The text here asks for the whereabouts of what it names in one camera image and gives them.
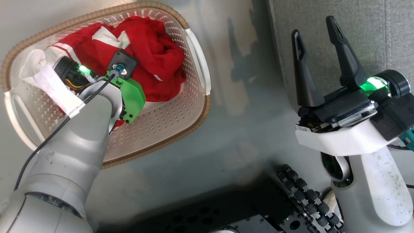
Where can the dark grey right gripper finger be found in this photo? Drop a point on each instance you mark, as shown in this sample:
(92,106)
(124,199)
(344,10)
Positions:
(346,58)
(304,77)

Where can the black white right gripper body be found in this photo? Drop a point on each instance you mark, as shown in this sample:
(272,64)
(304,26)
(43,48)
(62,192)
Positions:
(343,139)

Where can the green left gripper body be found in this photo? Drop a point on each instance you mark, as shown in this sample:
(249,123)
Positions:
(134,97)

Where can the red shorts with white panel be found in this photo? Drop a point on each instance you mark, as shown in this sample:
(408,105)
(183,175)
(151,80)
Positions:
(155,61)

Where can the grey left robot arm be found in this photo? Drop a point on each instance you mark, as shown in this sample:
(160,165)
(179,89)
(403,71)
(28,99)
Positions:
(74,145)

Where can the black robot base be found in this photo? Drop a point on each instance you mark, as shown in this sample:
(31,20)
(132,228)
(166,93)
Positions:
(210,213)

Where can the grey fabric seat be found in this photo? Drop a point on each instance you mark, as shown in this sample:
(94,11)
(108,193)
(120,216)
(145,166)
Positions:
(355,32)

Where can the white perforated laundry basket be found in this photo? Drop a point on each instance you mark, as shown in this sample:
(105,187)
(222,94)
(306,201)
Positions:
(161,119)

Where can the white tape strip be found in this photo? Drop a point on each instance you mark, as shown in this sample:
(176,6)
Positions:
(55,89)

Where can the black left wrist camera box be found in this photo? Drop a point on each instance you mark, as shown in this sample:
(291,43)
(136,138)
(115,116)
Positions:
(126,61)

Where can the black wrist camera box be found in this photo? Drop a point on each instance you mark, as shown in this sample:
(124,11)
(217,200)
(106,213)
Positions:
(397,113)
(126,61)

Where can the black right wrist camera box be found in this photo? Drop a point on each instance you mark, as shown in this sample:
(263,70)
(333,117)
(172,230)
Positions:
(397,113)

